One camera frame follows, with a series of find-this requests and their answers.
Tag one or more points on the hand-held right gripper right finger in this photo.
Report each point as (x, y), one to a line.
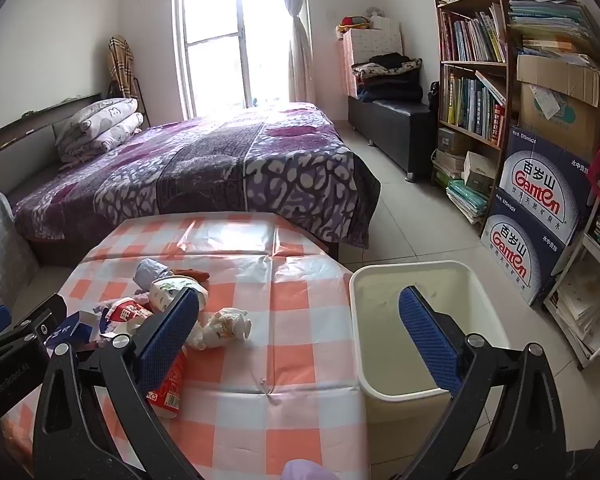
(427, 340)

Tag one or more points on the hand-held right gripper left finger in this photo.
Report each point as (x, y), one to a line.
(167, 345)

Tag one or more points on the blue white small carton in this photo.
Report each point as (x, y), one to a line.
(75, 327)

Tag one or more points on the white plastic trash bin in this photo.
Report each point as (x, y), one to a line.
(380, 340)

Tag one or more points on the leaf print paper cup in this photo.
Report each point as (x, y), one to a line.
(167, 292)

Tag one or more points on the white tissue wad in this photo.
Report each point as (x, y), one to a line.
(225, 327)

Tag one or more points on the red white snack packet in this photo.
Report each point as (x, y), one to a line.
(170, 387)

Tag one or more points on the red white crumpled wrapper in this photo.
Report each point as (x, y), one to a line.
(125, 312)

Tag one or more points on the grey grid pattern cloth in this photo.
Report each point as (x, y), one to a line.
(0, 250)

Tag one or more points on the orange candy wrapper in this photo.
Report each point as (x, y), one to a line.
(192, 275)

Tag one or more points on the grey crumpled paper ball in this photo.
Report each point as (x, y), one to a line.
(147, 272)

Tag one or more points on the orange white checkered tablecloth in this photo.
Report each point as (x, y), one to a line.
(280, 360)

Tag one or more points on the blue white water carton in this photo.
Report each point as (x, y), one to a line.
(545, 182)
(522, 255)

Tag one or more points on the stack of flat books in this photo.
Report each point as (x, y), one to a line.
(467, 202)

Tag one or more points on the pile of white booklets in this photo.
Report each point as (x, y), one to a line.
(580, 305)

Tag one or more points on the dark wooden bed headboard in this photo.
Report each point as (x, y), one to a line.
(10, 160)

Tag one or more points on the purple patterned bed blanket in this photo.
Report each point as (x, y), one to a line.
(205, 170)

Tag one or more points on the person's lavender fleece clothing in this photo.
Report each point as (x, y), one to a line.
(305, 471)

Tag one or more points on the white patterned folded pillow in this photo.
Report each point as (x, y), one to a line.
(100, 137)
(100, 112)

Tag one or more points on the white shelf rack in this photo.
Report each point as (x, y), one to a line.
(592, 245)

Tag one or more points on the small grey box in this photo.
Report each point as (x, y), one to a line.
(452, 141)

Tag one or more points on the black storage bench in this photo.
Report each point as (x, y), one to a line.
(395, 125)

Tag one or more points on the row of colourful tall books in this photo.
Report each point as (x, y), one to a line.
(472, 105)

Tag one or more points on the black metal rack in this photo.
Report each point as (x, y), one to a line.
(141, 97)

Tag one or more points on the black bag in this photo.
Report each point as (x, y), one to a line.
(434, 95)

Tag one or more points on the navy folded clothes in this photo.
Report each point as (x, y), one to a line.
(387, 91)

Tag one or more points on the beige plaid cloth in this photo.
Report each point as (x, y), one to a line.
(120, 65)

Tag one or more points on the brown cardboard box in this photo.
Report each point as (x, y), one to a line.
(560, 110)

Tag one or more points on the floral folded quilt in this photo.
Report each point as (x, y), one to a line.
(380, 71)

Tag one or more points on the wooden bookshelf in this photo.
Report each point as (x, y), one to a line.
(472, 63)

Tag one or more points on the black folded garment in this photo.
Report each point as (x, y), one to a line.
(390, 60)

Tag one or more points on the bright window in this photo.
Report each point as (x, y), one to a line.
(215, 60)

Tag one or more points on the pink white storage cabinet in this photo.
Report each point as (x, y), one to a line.
(365, 47)

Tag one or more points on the row of upright books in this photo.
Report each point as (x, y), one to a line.
(475, 35)

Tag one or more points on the white small box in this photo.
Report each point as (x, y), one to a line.
(385, 22)

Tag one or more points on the red yellow plush toy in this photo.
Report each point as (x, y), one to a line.
(352, 22)

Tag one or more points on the white sheer curtain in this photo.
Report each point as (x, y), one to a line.
(300, 35)

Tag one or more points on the stack of loose papers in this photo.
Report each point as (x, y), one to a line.
(550, 15)

